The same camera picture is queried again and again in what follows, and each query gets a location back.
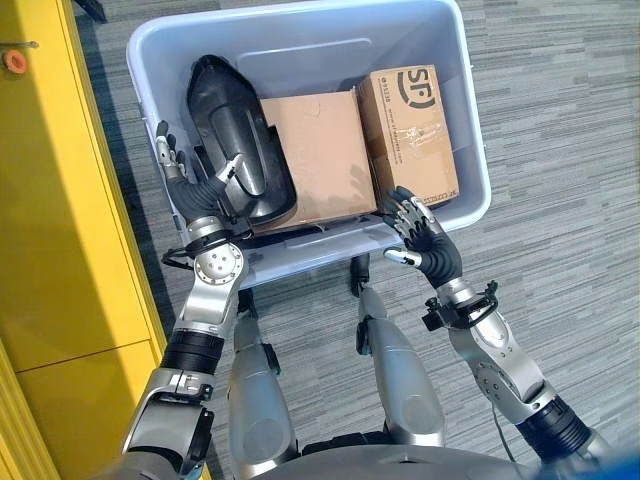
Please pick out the black sole-shaped part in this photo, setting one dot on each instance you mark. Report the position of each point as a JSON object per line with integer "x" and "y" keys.
{"x": 201, "y": 160}
{"x": 235, "y": 130}

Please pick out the right silver robot leg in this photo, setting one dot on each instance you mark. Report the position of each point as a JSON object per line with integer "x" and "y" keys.
{"x": 400, "y": 375}

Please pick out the yellow metal shelf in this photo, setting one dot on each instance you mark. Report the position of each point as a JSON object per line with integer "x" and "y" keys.
{"x": 55, "y": 225}

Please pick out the plain brown cardboard box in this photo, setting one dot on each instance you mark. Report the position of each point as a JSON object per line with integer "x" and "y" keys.
{"x": 320, "y": 155}

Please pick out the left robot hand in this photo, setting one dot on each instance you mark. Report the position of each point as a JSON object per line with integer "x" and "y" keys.
{"x": 195, "y": 197}

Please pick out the grey robot torso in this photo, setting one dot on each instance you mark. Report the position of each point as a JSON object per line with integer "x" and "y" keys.
{"x": 350, "y": 465}

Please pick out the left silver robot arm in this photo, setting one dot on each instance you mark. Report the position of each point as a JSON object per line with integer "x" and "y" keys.
{"x": 200, "y": 320}

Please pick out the blue object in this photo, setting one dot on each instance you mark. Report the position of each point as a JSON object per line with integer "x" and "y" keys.
{"x": 617, "y": 462}

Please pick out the left silver robot leg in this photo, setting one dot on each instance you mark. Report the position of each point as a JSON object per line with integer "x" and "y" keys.
{"x": 257, "y": 395}

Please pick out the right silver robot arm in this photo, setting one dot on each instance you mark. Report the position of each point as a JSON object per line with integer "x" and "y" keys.
{"x": 505, "y": 360}

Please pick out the small metal pin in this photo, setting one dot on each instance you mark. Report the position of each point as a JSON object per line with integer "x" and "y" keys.
{"x": 22, "y": 45}

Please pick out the printed brown cardboard box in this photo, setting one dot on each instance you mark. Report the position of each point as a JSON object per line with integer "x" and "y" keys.
{"x": 410, "y": 135}

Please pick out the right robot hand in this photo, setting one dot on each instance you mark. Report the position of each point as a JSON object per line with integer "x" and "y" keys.
{"x": 437, "y": 255}

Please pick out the silver robot leg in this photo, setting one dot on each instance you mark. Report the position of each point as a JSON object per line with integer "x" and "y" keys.
{"x": 257, "y": 395}
{"x": 400, "y": 375}

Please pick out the orange round knob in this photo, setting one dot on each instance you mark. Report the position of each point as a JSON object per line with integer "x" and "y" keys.
{"x": 14, "y": 61}

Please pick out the white plastic storage box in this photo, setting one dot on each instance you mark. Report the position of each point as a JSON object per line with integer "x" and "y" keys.
{"x": 310, "y": 50}

